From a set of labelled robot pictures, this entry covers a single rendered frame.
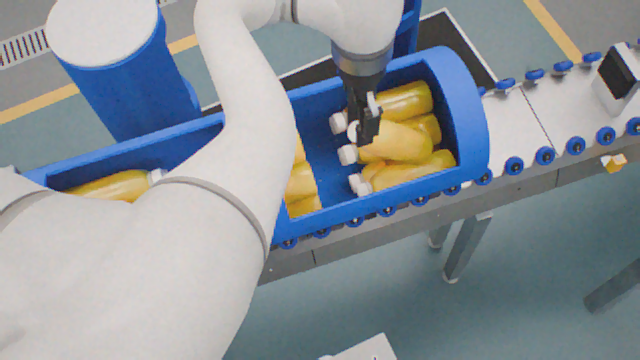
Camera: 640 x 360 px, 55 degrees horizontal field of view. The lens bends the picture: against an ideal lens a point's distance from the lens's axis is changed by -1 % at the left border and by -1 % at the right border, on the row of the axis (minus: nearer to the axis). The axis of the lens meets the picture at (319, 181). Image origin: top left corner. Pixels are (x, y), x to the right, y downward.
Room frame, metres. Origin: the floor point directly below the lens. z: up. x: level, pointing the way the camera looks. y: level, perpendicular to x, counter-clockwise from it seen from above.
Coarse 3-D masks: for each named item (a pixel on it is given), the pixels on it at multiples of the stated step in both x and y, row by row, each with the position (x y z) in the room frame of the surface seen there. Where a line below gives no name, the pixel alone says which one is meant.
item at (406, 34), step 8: (408, 0) 1.47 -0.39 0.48; (416, 0) 1.31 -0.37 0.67; (408, 8) 1.47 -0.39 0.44; (416, 8) 1.31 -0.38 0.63; (408, 16) 1.29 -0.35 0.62; (416, 16) 1.32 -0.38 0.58; (400, 24) 1.27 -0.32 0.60; (408, 24) 1.29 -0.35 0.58; (416, 24) 1.32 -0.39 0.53; (400, 32) 1.27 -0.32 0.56; (408, 32) 1.45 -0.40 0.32; (416, 32) 1.34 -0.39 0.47; (400, 40) 1.49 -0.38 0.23; (408, 40) 1.45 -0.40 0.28; (400, 48) 1.48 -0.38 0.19; (408, 48) 1.44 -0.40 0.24; (392, 56) 1.47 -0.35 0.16; (400, 56) 1.47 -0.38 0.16
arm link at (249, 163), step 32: (224, 0) 0.49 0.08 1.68; (256, 0) 0.52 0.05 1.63; (288, 0) 0.54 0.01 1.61; (224, 32) 0.42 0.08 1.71; (224, 64) 0.36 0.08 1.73; (256, 64) 0.35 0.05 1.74; (224, 96) 0.32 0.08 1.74; (256, 96) 0.30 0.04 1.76; (224, 128) 0.27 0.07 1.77; (256, 128) 0.25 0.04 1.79; (288, 128) 0.27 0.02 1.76; (192, 160) 0.21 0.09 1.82; (224, 160) 0.21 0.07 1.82; (256, 160) 0.22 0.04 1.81; (288, 160) 0.23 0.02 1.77; (224, 192) 0.18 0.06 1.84; (256, 192) 0.18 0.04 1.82; (256, 224) 0.16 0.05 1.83
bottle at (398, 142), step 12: (384, 120) 0.57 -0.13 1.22; (384, 132) 0.54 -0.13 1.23; (396, 132) 0.55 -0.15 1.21; (408, 132) 0.56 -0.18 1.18; (420, 132) 0.58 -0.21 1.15; (372, 144) 0.53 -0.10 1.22; (384, 144) 0.53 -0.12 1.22; (396, 144) 0.53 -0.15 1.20; (408, 144) 0.54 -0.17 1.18; (420, 144) 0.55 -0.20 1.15; (432, 144) 0.56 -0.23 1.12; (384, 156) 0.52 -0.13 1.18; (396, 156) 0.53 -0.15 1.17; (408, 156) 0.53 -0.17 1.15; (420, 156) 0.54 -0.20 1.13
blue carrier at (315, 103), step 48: (432, 48) 0.75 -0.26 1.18; (288, 96) 0.66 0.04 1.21; (336, 96) 0.73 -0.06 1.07; (432, 96) 0.74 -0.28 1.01; (144, 144) 0.60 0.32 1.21; (192, 144) 0.67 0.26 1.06; (336, 144) 0.67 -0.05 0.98; (480, 144) 0.53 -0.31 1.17; (336, 192) 0.56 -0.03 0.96; (384, 192) 0.47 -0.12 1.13; (432, 192) 0.49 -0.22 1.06
